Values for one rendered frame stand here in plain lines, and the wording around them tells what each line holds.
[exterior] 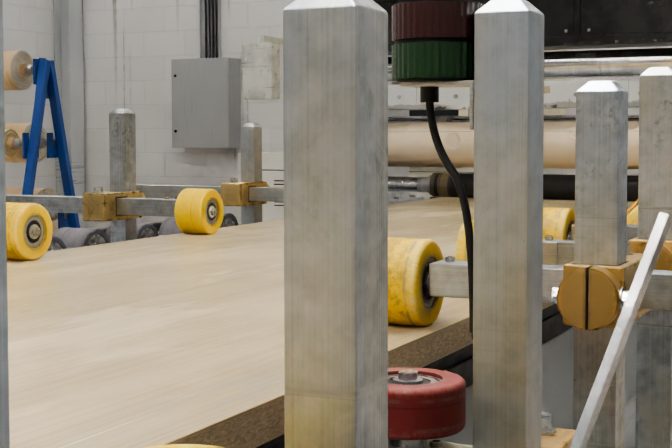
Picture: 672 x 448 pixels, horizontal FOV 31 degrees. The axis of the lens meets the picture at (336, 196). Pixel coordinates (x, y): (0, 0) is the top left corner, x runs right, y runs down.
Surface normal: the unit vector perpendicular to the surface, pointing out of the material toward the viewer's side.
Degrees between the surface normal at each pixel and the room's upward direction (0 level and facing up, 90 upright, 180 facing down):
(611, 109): 90
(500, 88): 90
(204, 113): 90
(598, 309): 90
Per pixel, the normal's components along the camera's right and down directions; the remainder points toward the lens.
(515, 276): -0.44, 0.05
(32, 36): 0.90, 0.02
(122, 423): 0.00, -1.00
